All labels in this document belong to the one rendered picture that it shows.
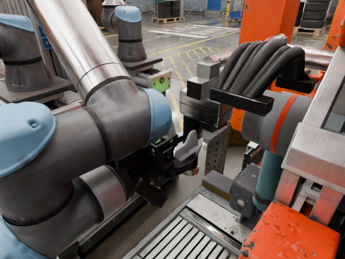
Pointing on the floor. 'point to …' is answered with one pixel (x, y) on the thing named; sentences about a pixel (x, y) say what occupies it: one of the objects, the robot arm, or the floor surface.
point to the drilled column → (216, 154)
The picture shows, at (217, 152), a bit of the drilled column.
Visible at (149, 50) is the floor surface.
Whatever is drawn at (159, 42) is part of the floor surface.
